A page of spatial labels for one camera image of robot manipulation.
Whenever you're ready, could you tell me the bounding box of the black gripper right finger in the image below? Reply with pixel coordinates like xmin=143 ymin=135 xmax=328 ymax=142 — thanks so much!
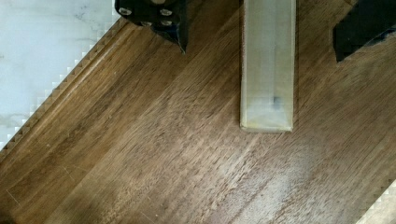
xmin=332 ymin=0 xmax=396 ymax=63

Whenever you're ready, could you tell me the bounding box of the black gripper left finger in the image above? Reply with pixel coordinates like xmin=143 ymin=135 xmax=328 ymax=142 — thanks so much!
xmin=114 ymin=0 xmax=188 ymax=54

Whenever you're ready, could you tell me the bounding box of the wooden cutting board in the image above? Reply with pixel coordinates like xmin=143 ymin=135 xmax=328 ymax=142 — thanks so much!
xmin=1 ymin=0 xmax=395 ymax=224

